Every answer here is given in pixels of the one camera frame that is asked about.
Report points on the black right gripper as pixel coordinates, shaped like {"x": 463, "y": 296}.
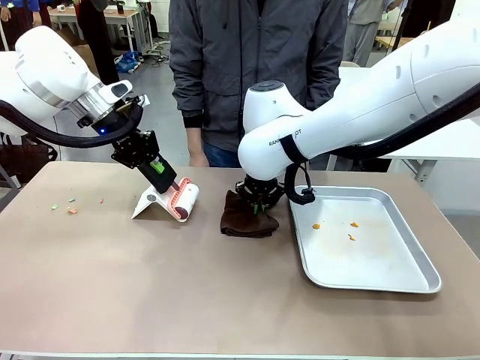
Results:
{"x": 262, "y": 191}

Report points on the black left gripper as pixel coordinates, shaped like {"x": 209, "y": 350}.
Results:
{"x": 135, "y": 150}

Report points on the brown cloth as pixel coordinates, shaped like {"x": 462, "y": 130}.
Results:
{"x": 243, "y": 225}

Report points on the pink lint roller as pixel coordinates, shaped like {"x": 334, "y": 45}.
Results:
{"x": 187, "y": 200}

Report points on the person's right forearm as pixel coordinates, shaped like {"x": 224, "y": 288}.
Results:
{"x": 187, "y": 101}

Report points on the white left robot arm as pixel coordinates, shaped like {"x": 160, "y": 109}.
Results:
{"x": 45, "y": 75}

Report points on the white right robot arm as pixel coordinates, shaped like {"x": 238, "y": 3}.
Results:
{"x": 375, "y": 105}

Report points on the person's right hand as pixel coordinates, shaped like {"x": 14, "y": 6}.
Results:
{"x": 197, "y": 150}

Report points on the white folded roller stand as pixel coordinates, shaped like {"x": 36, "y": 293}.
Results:
{"x": 150, "y": 204}

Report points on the pink orange paper scrap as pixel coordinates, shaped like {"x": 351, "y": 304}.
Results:
{"x": 72, "y": 211}

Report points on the blue plastic bag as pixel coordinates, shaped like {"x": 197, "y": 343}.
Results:
{"x": 127, "y": 62}

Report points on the silver metal tray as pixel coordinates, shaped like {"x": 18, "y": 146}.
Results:
{"x": 375, "y": 270}

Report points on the cardboard box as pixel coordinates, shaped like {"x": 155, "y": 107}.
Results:
{"x": 88, "y": 58}

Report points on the grey jacket torso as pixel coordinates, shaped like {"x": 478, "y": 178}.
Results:
{"x": 243, "y": 56}

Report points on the bystander in black trousers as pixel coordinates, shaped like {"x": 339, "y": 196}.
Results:
{"x": 101, "y": 37}

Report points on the wooden top background table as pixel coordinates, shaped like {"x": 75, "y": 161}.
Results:
{"x": 123, "y": 17}

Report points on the bystander in grey trousers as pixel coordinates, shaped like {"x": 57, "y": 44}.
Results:
{"x": 37, "y": 11}

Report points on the bystander in grey clothes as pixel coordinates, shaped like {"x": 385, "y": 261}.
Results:
{"x": 363, "y": 30}

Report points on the wooden workbench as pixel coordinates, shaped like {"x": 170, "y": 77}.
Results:
{"x": 390, "y": 41}

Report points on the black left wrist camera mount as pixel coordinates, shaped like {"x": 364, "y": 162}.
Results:
{"x": 112, "y": 125}

